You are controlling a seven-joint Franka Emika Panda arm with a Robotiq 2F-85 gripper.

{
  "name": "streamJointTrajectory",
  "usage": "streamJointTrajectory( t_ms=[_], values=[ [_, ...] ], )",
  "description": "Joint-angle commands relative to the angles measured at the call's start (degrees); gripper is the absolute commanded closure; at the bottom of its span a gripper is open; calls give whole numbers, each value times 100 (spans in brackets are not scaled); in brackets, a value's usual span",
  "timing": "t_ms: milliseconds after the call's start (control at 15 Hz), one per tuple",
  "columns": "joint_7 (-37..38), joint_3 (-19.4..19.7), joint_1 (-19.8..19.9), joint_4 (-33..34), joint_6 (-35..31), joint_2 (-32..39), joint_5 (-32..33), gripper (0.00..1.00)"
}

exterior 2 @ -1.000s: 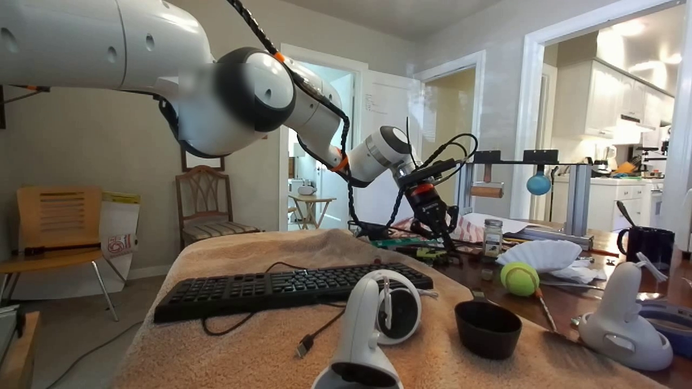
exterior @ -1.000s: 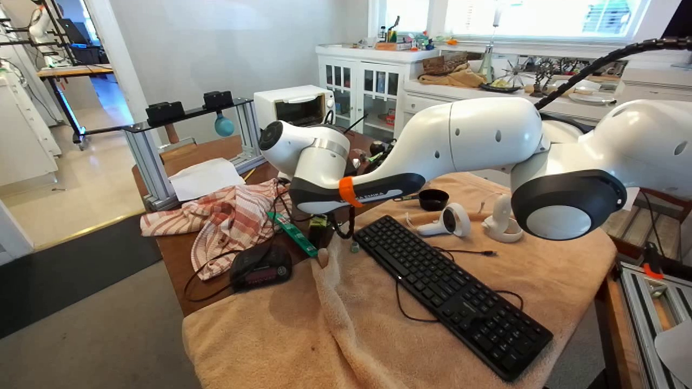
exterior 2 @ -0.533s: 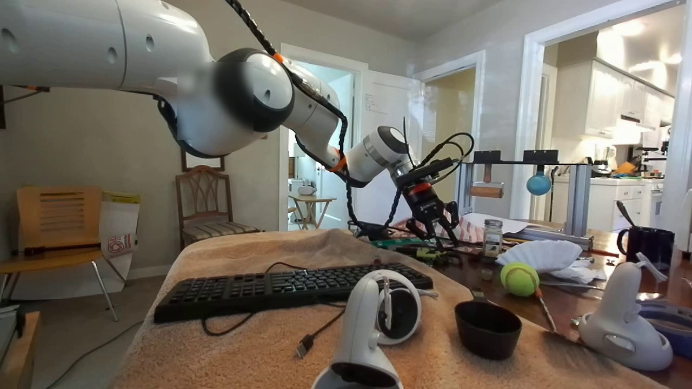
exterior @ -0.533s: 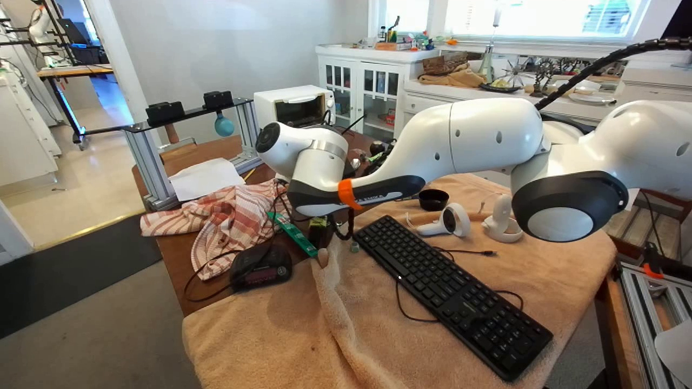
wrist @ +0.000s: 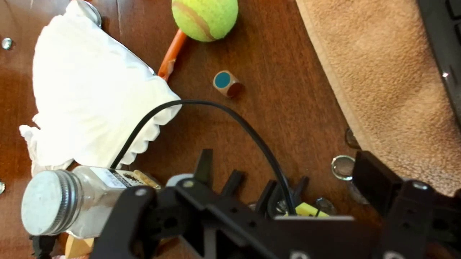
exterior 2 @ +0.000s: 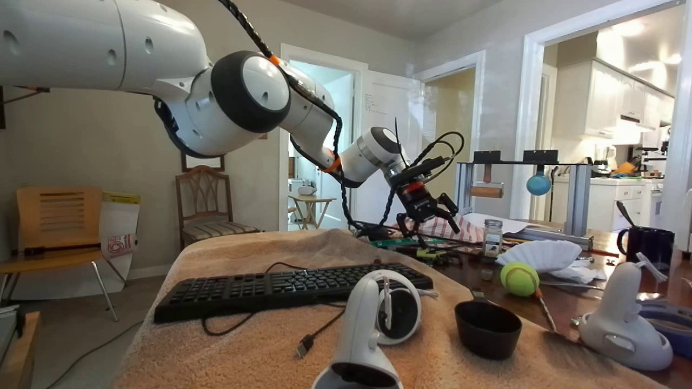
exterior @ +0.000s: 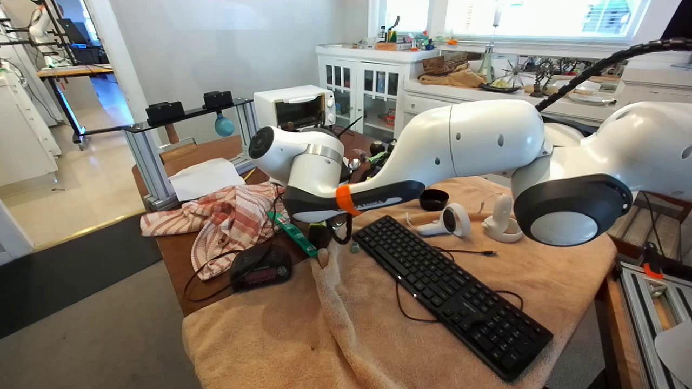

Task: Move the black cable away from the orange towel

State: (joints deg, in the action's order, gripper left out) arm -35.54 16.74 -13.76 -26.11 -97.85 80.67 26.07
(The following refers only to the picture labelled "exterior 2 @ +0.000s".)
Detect black robot cable conduit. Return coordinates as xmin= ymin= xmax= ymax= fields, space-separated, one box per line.
xmin=214 ymin=0 xmax=363 ymax=234

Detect blue hanging ball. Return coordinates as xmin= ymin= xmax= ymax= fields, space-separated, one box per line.
xmin=526 ymin=165 xmax=553 ymax=198

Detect wooden side shelf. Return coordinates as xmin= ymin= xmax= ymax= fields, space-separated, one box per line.
xmin=0 ymin=301 xmax=44 ymax=389

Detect hanging wooden block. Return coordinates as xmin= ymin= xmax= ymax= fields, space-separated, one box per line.
xmin=465 ymin=182 xmax=507 ymax=201

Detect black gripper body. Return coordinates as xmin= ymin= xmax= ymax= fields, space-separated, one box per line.
xmin=389 ymin=159 xmax=440 ymax=211

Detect small side table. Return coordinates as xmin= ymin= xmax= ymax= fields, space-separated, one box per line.
xmin=287 ymin=190 xmax=337 ymax=232

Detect yellow hex key set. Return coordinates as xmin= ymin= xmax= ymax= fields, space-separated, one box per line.
xmin=413 ymin=244 xmax=451 ymax=261

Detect black bowl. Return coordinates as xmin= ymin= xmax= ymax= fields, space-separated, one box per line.
xmin=455 ymin=301 xmax=523 ymax=361

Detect white kitchen wall cabinets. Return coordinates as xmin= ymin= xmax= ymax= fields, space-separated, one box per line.
xmin=553 ymin=56 xmax=677 ymax=142

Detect orange stick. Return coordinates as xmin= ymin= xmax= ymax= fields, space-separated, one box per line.
xmin=534 ymin=288 xmax=561 ymax=333

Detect white paper bag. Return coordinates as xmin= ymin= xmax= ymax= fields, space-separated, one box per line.
xmin=98 ymin=193 xmax=144 ymax=282

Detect black block on stand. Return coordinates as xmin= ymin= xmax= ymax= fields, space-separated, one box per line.
xmin=471 ymin=150 xmax=504 ymax=167
xmin=523 ymin=150 xmax=561 ymax=167

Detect white door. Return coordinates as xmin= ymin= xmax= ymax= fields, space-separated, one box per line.
xmin=350 ymin=69 xmax=425 ymax=227

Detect yellow tennis ball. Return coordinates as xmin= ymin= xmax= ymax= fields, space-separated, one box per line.
xmin=500 ymin=261 xmax=541 ymax=299

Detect light plywood chair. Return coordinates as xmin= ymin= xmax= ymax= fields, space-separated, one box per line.
xmin=0 ymin=185 xmax=139 ymax=319

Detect dark spoon in mug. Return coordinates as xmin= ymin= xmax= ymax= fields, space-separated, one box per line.
xmin=614 ymin=198 xmax=641 ymax=234

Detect aluminium frame stand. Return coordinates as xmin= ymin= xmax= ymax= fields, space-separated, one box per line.
xmin=452 ymin=157 xmax=601 ymax=251

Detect white kitchen counter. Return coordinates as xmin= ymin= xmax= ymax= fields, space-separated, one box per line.
xmin=549 ymin=174 xmax=667 ymax=234

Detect black alarm clock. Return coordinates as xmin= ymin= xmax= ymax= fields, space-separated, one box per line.
xmin=355 ymin=223 xmax=392 ymax=244

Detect dark framed picture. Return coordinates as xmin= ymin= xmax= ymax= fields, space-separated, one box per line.
xmin=180 ymin=151 xmax=227 ymax=172

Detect black keyboard USB cable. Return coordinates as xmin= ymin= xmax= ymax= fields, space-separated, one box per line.
xmin=202 ymin=257 xmax=348 ymax=361

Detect red striped cloth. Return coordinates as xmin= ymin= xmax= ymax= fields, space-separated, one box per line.
xmin=392 ymin=213 xmax=486 ymax=248

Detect tan tablecloth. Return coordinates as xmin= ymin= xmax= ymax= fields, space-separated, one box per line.
xmin=111 ymin=227 xmax=668 ymax=389

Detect dark wooden chair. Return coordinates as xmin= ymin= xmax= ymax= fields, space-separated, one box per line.
xmin=173 ymin=167 xmax=261 ymax=251

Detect dark blue mug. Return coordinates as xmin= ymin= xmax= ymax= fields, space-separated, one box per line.
xmin=617 ymin=224 xmax=677 ymax=276

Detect green Chomps snack stick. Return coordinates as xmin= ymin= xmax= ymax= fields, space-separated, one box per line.
xmin=374 ymin=236 xmax=419 ymax=252

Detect glass jar metal lid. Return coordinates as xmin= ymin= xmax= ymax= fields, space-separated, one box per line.
xmin=482 ymin=219 xmax=504 ymax=260

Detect black keyboard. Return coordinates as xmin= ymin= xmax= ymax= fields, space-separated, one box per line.
xmin=152 ymin=261 xmax=434 ymax=324

